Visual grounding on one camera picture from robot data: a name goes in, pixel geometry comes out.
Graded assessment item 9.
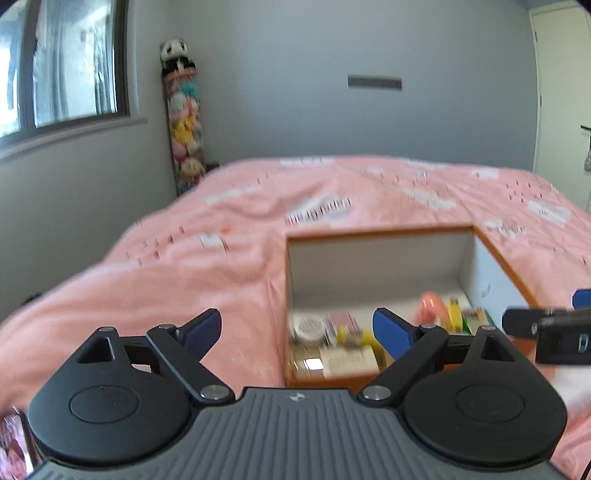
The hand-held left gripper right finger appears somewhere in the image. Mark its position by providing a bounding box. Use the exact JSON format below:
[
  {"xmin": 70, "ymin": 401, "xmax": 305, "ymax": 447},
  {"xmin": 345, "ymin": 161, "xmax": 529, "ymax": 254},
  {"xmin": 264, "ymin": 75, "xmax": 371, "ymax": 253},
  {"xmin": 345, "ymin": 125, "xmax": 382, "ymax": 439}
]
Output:
[{"xmin": 356, "ymin": 307, "xmax": 525, "ymax": 407}]

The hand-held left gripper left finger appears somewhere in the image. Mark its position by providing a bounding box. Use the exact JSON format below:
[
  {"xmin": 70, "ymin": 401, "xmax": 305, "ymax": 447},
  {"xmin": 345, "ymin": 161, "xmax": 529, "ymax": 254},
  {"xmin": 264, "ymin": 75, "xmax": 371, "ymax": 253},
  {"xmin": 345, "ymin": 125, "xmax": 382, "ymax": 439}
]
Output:
[{"xmin": 71, "ymin": 308, "xmax": 236, "ymax": 407}]

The pink bottle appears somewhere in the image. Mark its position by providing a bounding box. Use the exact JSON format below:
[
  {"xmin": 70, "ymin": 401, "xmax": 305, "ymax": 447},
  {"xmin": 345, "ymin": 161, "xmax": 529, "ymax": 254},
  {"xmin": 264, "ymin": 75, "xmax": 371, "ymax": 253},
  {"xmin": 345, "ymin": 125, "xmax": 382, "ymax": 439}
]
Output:
[{"xmin": 414, "ymin": 291, "xmax": 447, "ymax": 327}]

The yellow round case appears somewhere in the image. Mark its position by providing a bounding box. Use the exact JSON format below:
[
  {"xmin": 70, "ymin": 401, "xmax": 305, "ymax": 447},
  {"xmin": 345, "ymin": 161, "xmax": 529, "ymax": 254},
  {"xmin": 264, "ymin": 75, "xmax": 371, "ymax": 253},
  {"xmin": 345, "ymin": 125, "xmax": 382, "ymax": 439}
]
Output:
[{"xmin": 336, "ymin": 324, "xmax": 382, "ymax": 358}]

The small pink printed tin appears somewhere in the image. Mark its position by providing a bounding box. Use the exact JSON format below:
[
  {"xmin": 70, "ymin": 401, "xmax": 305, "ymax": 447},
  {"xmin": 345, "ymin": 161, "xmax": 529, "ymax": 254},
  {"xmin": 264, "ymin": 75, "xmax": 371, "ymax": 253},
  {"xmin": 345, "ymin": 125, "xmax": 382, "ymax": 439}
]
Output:
[{"xmin": 325, "ymin": 311, "xmax": 364, "ymax": 344}]

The yellow bottle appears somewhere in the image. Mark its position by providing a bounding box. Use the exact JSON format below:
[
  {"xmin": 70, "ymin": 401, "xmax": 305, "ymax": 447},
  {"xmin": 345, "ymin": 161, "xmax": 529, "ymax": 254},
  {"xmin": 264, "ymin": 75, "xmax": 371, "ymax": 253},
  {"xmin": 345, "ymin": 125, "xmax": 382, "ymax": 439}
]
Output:
[{"xmin": 446, "ymin": 297, "xmax": 464, "ymax": 334}]

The orange cardboard box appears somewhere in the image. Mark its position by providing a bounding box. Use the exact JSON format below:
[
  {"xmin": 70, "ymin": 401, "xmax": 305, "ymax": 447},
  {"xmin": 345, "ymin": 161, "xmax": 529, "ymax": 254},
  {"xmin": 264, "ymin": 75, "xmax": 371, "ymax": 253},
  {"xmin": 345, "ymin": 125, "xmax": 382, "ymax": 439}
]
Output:
[{"xmin": 283, "ymin": 224, "xmax": 544, "ymax": 391}]

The grey cream jar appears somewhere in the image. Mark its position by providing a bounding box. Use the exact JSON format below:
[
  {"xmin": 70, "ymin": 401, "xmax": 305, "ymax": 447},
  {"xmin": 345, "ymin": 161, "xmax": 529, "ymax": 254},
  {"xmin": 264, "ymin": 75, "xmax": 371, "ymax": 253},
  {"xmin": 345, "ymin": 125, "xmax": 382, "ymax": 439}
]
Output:
[{"xmin": 293, "ymin": 315, "xmax": 327, "ymax": 345}]

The pink printed blanket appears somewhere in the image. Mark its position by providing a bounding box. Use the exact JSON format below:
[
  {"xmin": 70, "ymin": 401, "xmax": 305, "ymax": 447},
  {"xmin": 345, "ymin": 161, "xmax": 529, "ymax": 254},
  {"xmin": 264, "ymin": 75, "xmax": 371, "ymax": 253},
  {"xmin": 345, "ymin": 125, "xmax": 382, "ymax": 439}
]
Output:
[{"xmin": 0, "ymin": 154, "xmax": 591, "ymax": 480}]

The white door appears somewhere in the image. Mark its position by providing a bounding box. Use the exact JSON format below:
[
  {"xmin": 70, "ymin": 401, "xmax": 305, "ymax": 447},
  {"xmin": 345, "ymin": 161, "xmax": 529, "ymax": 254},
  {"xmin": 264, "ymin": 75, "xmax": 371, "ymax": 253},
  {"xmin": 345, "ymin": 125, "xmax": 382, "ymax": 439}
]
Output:
[{"xmin": 527, "ymin": 8, "xmax": 591, "ymax": 210}]

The column of plush toys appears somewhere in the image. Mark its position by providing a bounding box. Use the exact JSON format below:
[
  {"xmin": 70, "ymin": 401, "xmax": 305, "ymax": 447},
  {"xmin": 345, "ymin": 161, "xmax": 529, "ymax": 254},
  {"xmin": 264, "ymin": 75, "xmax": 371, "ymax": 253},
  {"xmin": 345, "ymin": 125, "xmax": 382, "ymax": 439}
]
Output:
[{"xmin": 159, "ymin": 60, "xmax": 209, "ymax": 198}]

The smartphone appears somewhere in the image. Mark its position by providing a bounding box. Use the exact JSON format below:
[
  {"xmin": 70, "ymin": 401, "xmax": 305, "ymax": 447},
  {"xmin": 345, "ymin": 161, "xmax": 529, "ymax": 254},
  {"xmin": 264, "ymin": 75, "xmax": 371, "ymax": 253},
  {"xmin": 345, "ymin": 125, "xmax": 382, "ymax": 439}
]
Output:
[{"xmin": 0, "ymin": 407, "xmax": 41, "ymax": 480}]

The panda plush toy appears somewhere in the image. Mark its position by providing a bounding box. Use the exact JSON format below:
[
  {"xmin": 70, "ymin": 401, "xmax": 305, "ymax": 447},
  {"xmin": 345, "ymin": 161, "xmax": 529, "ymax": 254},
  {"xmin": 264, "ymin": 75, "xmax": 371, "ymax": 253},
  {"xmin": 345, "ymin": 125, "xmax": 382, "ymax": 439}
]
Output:
[{"xmin": 159, "ymin": 39, "xmax": 197, "ymax": 70}]

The window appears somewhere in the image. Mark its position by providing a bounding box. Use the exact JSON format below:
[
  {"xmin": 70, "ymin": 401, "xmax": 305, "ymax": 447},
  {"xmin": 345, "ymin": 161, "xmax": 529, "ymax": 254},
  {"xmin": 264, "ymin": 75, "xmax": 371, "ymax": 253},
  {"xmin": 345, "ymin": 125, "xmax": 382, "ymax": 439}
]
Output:
[{"xmin": 0, "ymin": 0, "xmax": 149, "ymax": 160}]

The dark wall vent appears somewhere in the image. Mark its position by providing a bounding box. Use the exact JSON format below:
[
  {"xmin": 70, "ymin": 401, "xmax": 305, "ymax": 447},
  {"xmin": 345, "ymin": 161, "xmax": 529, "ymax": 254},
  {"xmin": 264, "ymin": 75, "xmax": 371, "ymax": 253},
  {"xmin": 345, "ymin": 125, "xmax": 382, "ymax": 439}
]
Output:
[{"xmin": 346, "ymin": 75, "xmax": 404, "ymax": 92}]

